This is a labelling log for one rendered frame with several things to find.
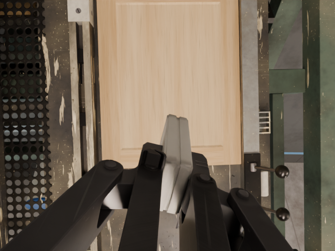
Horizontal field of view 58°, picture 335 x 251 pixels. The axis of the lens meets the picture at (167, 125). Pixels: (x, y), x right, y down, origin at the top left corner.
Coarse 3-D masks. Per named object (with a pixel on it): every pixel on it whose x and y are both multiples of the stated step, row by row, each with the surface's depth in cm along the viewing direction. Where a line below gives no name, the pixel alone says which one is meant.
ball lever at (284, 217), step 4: (264, 208) 89; (268, 208) 89; (280, 208) 84; (284, 208) 84; (272, 212) 87; (276, 212) 85; (280, 212) 83; (284, 212) 83; (288, 212) 83; (276, 216) 85; (280, 216) 83; (284, 216) 83; (288, 216) 83; (280, 220) 84; (284, 220) 83
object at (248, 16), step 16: (240, 0) 92; (256, 0) 92; (240, 16) 93; (256, 16) 92; (240, 32) 93; (256, 32) 93; (240, 48) 94; (256, 48) 93; (240, 64) 94; (256, 64) 93; (240, 80) 95; (256, 80) 93; (240, 96) 95; (256, 96) 93; (240, 112) 96; (256, 112) 93; (256, 128) 94; (256, 144) 94; (240, 176) 98
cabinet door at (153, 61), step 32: (128, 0) 92; (160, 0) 93; (192, 0) 93; (224, 0) 94; (128, 32) 93; (160, 32) 93; (192, 32) 94; (224, 32) 94; (128, 64) 93; (160, 64) 94; (192, 64) 94; (224, 64) 94; (128, 96) 93; (160, 96) 94; (192, 96) 95; (224, 96) 95; (128, 128) 94; (160, 128) 94; (192, 128) 95; (224, 128) 95; (128, 160) 94; (224, 160) 96
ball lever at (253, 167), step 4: (252, 164) 92; (256, 164) 92; (252, 168) 92; (256, 168) 91; (260, 168) 90; (264, 168) 89; (268, 168) 88; (272, 168) 87; (276, 168) 84; (280, 168) 83; (284, 168) 83; (276, 172) 84; (280, 172) 83; (284, 172) 82; (288, 172) 83; (280, 176) 83; (284, 176) 83
